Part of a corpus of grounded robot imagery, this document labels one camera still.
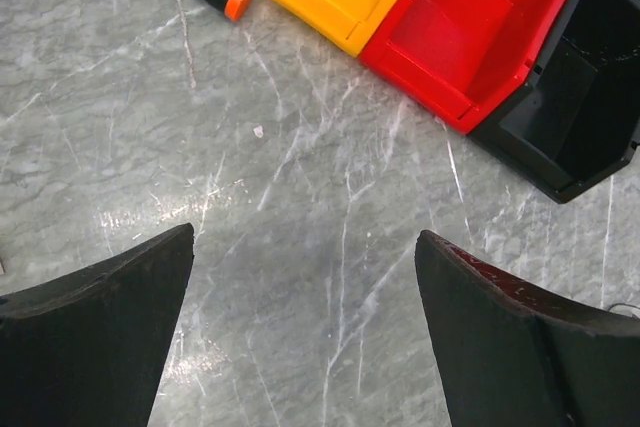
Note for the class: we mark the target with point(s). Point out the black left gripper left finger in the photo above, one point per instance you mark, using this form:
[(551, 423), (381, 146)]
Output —
[(89, 348)]

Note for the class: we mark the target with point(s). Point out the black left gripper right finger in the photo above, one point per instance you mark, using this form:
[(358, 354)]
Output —
[(510, 353)]

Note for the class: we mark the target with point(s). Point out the black plastic bin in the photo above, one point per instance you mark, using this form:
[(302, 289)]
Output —
[(575, 120)]

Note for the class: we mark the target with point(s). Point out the red plastic bin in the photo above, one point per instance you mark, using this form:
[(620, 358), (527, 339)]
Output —
[(460, 59)]

